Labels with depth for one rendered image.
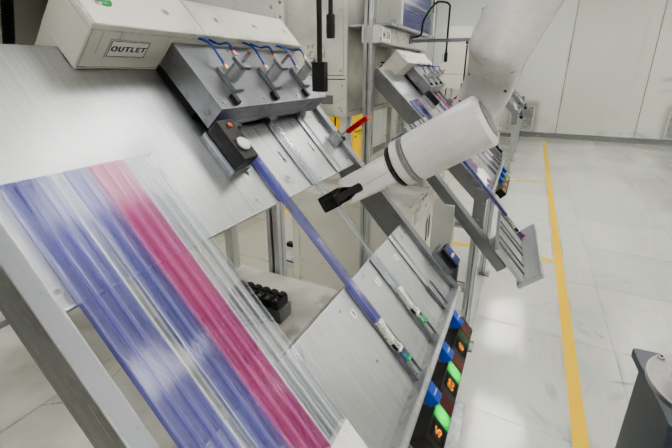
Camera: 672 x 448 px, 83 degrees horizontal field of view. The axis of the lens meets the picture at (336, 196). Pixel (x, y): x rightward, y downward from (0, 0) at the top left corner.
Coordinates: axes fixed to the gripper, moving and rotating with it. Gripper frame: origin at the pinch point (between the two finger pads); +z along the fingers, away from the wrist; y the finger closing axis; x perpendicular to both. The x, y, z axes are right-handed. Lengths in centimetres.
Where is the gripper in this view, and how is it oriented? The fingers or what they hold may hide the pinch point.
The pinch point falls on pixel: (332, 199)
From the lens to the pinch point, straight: 73.8
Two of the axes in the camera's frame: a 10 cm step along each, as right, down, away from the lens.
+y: -4.5, 2.8, -8.5
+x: 4.8, 8.7, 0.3
